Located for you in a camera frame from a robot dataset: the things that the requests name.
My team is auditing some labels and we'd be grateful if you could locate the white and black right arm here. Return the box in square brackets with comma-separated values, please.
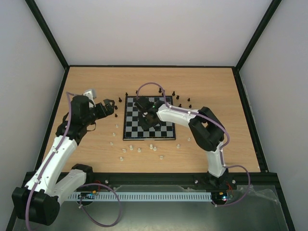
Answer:
[135, 97, 228, 189]

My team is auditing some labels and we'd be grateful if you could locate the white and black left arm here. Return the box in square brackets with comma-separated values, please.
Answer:
[12, 90, 115, 225]

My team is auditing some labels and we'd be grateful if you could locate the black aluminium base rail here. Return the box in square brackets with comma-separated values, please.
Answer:
[24, 172, 280, 191]

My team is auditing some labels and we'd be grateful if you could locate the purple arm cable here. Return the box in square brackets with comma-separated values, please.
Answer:
[136, 82, 251, 208]
[25, 91, 123, 231]

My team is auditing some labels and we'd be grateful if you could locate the black and silver chessboard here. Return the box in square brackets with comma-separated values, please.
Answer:
[123, 96, 176, 141]

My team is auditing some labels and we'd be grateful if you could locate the black enclosure frame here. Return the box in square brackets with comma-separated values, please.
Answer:
[4, 0, 296, 231]

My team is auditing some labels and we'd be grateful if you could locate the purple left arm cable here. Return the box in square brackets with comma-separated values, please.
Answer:
[25, 91, 123, 231]

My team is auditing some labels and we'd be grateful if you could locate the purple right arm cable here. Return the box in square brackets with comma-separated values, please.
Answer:
[136, 82, 251, 208]

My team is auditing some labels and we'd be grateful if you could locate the light blue slotted cable duct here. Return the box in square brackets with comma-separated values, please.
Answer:
[66, 192, 212, 202]

